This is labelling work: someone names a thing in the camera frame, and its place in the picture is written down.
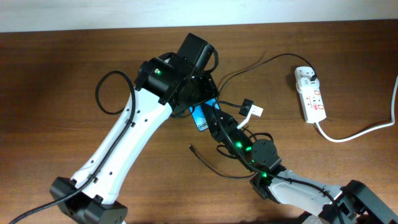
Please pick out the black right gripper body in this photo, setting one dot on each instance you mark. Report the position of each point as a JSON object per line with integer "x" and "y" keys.
{"x": 219, "y": 125}

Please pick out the white charger plug adapter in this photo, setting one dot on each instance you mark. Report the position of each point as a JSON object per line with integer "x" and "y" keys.
{"x": 305, "y": 84}

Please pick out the blue Galaxy smartphone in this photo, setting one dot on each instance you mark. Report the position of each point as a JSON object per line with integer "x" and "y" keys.
{"x": 198, "y": 115}

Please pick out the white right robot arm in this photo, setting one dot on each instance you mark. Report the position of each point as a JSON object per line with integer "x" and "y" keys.
{"x": 352, "y": 203}

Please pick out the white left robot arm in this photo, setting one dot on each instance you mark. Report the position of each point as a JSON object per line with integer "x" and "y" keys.
{"x": 164, "y": 87}

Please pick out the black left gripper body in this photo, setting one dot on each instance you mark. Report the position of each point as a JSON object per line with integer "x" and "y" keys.
{"x": 206, "y": 89}

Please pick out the white power strip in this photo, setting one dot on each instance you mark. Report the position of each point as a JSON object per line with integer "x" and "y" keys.
{"x": 311, "y": 101}

